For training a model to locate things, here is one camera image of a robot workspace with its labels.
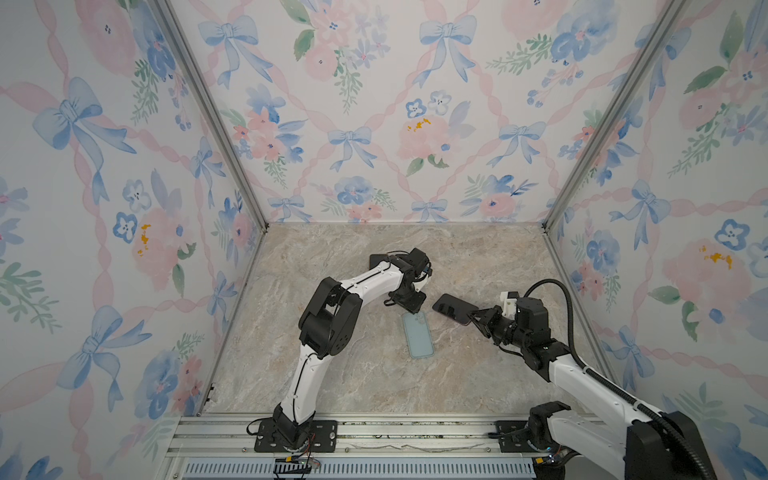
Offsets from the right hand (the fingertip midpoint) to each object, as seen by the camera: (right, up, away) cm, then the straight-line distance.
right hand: (466, 311), depth 84 cm
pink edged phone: (0, -2, +14) cm, 15 cm away
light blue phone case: (-13, -9, +9) cm, 18 cm away
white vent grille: (-27, -35, -14) cm, 46 cm away
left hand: (-13, 0, +12) cm, 18 cm away
